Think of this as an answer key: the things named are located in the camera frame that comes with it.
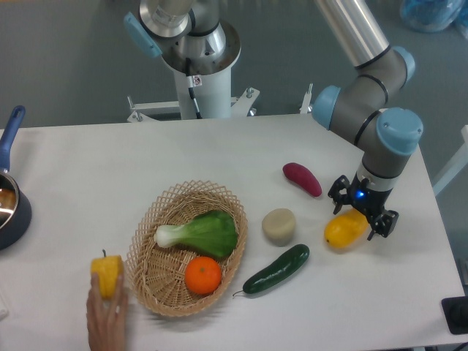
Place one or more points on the purple sweet potato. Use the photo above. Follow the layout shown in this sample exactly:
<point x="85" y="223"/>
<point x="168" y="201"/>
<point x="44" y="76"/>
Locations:
<point x="301" y="176"/>

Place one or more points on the woven wicker basket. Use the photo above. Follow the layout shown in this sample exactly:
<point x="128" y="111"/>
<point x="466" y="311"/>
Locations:
<point x="155" y="275"/>

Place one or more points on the blue saucepan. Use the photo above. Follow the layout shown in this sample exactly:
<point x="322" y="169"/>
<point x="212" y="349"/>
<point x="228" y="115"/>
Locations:
<point x="16" y="212"/>

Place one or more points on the orange fruit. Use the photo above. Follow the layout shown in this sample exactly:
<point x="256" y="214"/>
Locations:
<point x="203" y="275"/>

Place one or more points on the green cucumber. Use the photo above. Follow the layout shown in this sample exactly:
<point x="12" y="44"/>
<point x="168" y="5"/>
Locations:
<point x="280" y="269"/>

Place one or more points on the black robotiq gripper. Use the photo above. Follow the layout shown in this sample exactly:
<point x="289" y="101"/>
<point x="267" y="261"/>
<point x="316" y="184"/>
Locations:
<point x="369" y="202"/>

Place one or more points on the yellow bell pepper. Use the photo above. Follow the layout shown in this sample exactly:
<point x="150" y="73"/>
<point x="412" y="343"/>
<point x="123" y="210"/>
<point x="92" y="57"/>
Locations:
<point x="108" y="268"/>

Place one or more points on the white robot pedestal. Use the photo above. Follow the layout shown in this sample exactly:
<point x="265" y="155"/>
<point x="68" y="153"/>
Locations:
<point x="199" y="96"/>

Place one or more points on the black device at edge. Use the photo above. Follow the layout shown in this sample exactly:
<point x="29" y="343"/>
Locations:
<point x="455" y="312"/>

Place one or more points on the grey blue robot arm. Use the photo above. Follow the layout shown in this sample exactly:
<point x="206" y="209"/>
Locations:
<point x="201" y="49"/>

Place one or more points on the green bok choy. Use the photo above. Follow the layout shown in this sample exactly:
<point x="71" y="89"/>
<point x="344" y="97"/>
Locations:
<point x="212" y="233"/>

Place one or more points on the clear blue plastic bag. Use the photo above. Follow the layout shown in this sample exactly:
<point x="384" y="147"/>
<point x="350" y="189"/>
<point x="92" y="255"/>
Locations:
<point x="430" y="17"/>

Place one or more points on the beige round potato block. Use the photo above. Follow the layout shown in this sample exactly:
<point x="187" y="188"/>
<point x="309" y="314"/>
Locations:
<point x="279" y="226"/>

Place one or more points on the white frame at right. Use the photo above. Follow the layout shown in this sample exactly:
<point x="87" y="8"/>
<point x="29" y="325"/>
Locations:
<point x="452" y="167"/>

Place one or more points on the yellow mango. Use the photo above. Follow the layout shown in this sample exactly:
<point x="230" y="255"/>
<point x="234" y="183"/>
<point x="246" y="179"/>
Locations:
<point x="345" y="229"/>

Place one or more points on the bare human hand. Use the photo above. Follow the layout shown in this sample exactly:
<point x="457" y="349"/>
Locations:
<point x="107" y="325"/>

